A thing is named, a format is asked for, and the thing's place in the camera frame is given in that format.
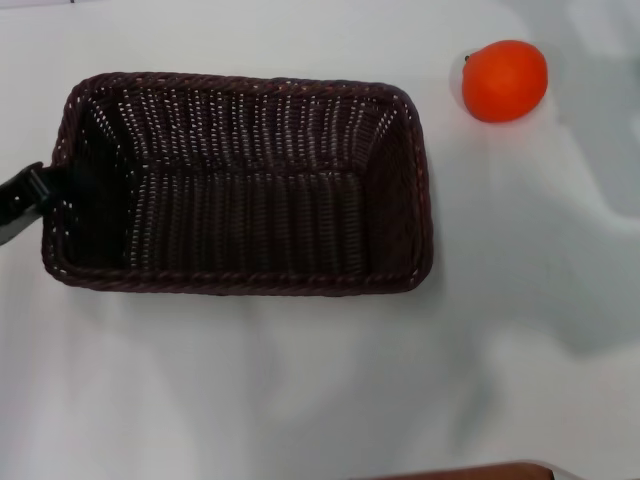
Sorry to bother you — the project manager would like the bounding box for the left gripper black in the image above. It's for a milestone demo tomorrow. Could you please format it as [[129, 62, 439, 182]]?
[[0, 161, 121, 247]]

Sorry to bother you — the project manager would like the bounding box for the dark brown woven basket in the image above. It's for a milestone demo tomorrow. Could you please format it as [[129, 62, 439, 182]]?
[[42, 71, 434, 297]]

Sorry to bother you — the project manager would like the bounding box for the white tablecloth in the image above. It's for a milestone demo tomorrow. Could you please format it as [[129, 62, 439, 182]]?
[[0, 0, 640, 480]]

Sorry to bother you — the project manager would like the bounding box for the orange fruit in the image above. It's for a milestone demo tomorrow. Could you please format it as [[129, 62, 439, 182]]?
[[460, 40, 549, 124]]

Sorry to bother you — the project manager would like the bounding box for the brown wooden edge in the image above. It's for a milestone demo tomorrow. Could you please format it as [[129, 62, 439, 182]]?
[[349, 461, 557, 480]]

